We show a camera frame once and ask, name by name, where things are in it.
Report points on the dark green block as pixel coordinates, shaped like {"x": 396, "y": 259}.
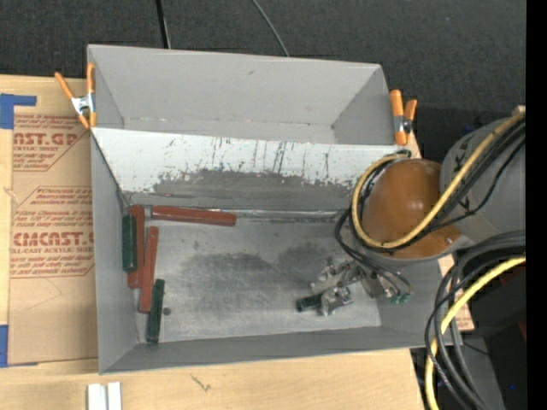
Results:
{"x": 129, "y": 242}
{"x": 155, "y": 310}
{"x": 308, "y": 302}

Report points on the grey metal bin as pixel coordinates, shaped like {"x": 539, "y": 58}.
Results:
{"x": 239, "y": 271}

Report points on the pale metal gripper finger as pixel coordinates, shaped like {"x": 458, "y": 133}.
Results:
{"x": 337, "y": 272}
{"x": 339, "y": 298}

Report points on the red-brown flat block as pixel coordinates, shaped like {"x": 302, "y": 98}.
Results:
{"x": 139, "y": 246}
{"x": 192, "y": 215}
{"x": 149, "y": 267}

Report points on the brown cardboard board, red print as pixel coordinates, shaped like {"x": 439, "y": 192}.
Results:
{"x": 51, "y": 306}

